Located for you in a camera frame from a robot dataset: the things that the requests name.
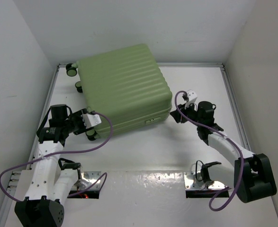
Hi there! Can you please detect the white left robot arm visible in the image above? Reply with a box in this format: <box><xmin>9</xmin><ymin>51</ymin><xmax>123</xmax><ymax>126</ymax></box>
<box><xmin>14</xmin><ymin>104</ymin><xmax>88</xmax><ymax>227</ymax></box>

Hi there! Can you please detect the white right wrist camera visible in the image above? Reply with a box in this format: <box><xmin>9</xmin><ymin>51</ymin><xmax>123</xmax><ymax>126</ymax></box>
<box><xmin>185</xmin><ymin>89</ymin><xmax>197</xmax><ymax>105</ymax></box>

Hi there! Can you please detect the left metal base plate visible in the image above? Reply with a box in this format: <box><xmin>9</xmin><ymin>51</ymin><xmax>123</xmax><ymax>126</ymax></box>
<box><xmin>70</xmin><ymin>171</ymin><xmax>101</xmax><ymax>193</ymax></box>

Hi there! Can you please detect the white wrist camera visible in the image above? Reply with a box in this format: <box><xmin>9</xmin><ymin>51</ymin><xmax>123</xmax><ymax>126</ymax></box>
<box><xmin>81</xmin><ymin>113</ymin><xmax>102</xmax><ymax>128</ymax></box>
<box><xmin>185</xmin><ymin>89</ymin><xmax>197</xmax><ymax>105</ymax></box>

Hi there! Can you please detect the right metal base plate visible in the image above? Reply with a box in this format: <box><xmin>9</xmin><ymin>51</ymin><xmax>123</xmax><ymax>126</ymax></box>
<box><xmin>183</xmin><ymin>171</ymin><xmax>227</xmax><ymax>191</ymax></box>

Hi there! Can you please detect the aluminium table rail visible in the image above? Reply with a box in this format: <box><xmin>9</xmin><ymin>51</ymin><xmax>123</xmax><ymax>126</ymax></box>
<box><xmin>220</xmin><ymin>63</ymin><xmax>252</xmax><ymax>151</ymax></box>
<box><xmin>0</xmin><ymin>65</ymin><xmax>60</xmax><ymax>227</ymax></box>

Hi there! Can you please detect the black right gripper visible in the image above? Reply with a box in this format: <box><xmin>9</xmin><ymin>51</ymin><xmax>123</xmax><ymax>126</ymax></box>
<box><xmin>170</xmin><ymin>100</ymin><xmax>202</xmax><ymax>127</ymax></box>

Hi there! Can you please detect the light green suitcase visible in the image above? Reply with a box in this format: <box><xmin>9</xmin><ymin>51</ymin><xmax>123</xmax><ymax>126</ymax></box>
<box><xmin>65</xmin><ymin>44</ymin><xmax>172</xmax><ymax>141</ymax></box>

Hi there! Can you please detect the right aluminium table rail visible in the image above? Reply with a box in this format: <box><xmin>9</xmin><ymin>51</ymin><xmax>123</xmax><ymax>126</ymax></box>
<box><xmin>220</xmin><ymin>63</ymin><xmax>252</xmax><ymax>151</ymax></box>

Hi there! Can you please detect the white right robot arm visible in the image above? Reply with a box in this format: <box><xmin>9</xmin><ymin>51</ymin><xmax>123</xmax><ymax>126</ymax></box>
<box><xmin>170</xmin><ymin>101</ymin><xmax>277</xmax><ymax>203</ymax></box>

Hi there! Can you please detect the metal base plate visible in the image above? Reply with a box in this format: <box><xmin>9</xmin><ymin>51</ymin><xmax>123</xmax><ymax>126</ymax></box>
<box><xmin>183</xmin><ymin>171</ymin><xmax>227</xmax><ymax>191</ymax></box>
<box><xmin>70</xmin><ymin>171</ymin><xmax>101</xmax><ymax>193</ymax></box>

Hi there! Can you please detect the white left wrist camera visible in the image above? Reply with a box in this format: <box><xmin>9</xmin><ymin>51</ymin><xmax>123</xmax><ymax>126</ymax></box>
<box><xmin>81</xmin><ymin>113</ymin><xmax>102</xmax><ymax>128</ymax></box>

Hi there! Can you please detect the left aluminium table rail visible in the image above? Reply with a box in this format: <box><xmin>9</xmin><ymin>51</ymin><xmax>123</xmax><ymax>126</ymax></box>
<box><xmin>0</xmin><ymin>65</ymin><xmax>60</xmax><ymax>227</ymax></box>

